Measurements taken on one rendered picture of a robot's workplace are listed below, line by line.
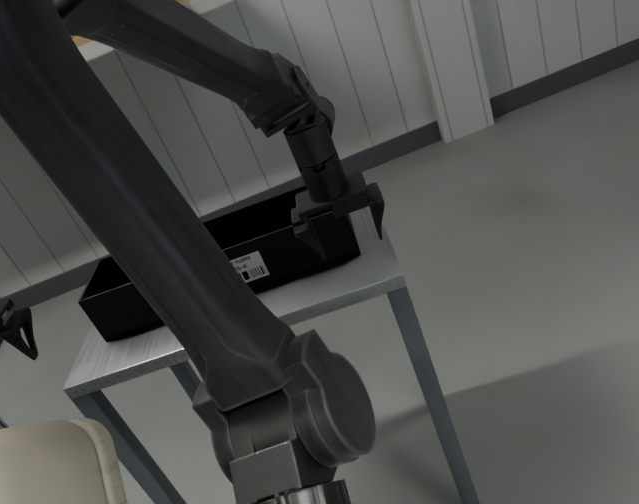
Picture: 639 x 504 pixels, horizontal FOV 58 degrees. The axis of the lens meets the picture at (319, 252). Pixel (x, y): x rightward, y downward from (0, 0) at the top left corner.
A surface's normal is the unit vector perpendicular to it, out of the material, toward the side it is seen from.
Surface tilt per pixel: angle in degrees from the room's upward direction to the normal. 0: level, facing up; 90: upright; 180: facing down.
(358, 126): 90
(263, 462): 40
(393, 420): 0
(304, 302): 0
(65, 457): 86
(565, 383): 0
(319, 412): 48
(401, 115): 90
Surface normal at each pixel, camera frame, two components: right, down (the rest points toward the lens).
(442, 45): 0.17, 0.46
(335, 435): -0.20, 0.37
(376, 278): -0.33, -0.80
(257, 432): -0.48, -0.18
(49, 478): 0.94, -0.33
